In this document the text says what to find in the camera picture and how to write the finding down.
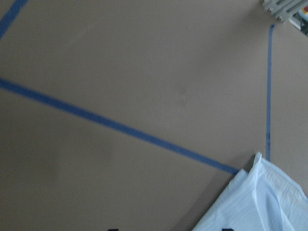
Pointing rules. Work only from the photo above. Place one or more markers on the light blue button-up shirt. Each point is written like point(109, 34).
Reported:
point(263, 199)

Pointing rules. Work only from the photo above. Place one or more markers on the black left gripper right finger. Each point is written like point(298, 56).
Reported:
point(227, 229)

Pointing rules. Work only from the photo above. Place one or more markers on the aluminium frame post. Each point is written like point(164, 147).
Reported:
point(283, 10)

